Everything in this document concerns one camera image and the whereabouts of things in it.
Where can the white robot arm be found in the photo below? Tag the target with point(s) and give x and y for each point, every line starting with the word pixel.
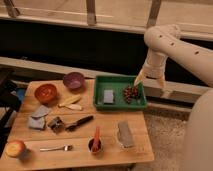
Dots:
pixel 164 42

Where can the red bowl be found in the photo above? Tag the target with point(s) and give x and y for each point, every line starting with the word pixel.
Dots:
pixel 45 93

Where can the grey sponge block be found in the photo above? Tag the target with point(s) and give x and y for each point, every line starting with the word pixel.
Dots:
pixel 108 97

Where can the green plastic tray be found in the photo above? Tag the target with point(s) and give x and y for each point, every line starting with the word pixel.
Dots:
pixel 117 84

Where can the black handled brush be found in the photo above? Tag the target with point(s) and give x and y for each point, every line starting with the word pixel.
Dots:
pixel 78 123

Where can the pale banana peel piece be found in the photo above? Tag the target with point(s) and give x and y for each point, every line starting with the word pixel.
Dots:
pixel 74 107

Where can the yellow red apple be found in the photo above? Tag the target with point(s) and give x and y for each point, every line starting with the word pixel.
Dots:
pixel 15 148

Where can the small metal clip object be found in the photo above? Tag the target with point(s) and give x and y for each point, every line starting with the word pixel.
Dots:
pixel 56 125

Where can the grey cloth upper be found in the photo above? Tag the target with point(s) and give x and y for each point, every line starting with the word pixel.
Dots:
pixel 41 111

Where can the purple bowl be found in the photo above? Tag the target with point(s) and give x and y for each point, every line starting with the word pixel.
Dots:
pixel 74 80

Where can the dark cup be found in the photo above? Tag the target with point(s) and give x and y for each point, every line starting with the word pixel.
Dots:
pixel 90 145

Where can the orange carrot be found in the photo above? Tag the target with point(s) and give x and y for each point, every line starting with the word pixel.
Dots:
pixel 95 147

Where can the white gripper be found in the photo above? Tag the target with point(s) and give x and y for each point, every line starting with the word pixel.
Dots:
pixel 153 67

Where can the grey cloth lower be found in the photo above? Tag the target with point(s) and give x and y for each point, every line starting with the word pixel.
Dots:
pixel 36 123

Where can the grey cloth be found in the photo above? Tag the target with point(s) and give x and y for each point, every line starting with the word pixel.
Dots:
pixel 41 111
pixel 36 123

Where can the yellow banana peel piece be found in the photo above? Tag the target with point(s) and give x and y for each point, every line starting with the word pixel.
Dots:
pixel 70 100

